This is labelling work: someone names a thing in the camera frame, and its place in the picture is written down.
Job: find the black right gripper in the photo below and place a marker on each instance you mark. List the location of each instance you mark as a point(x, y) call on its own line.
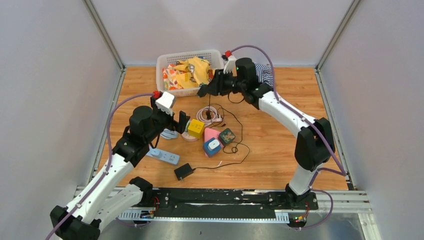
point(216, 87)

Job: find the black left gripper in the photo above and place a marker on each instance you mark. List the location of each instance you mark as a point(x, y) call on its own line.
point(179, 126)

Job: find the yellow cube socket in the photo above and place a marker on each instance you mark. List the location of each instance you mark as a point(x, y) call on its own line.
point(196, 128)

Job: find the pink triangular power strip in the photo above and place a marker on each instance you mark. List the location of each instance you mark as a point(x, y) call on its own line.
point(210, 133)

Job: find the white cube charger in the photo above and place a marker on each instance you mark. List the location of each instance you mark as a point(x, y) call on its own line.
point(214, 144)

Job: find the blue cube socket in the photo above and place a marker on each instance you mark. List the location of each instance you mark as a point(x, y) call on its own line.
point(208, 152)

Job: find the light blue charger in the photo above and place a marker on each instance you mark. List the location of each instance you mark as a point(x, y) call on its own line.
point(155, 153)

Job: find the dark green adapter plug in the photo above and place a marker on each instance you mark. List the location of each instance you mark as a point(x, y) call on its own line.
point(226, 136)

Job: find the black power adapter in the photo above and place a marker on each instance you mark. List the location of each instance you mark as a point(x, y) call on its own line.
point(183, 171)

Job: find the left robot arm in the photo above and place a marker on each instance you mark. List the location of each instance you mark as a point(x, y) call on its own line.
point(87, 215)

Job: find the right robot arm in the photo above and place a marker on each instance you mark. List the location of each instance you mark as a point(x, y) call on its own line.
point(314, 138)

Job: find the round pink power strip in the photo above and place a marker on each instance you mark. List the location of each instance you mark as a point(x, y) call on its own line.
point(187, 137)

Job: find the yellow patterned clothes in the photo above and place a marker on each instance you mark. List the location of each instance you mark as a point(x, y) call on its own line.
point(187, 74)

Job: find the white plastic basket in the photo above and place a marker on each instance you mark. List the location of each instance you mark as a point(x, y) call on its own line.
point(212, 55)

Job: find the white power strip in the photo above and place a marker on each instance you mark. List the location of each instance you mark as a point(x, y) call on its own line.
point(167, 157)

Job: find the blue white striped cloth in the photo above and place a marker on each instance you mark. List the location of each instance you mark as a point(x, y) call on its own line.
point(264, 74)

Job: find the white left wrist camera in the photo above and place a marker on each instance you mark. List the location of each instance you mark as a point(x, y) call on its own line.
point(165, 103)

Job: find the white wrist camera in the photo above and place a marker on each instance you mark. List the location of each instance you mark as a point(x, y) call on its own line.
point(165, 103)
point(230, 64)

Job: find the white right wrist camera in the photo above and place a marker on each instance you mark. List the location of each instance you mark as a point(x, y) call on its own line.
point(230, 64)

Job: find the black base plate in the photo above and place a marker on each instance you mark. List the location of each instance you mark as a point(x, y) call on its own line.
point(225, 204)

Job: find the aluminium frame rail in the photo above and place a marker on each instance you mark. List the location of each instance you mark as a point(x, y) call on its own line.
point(104, 33)

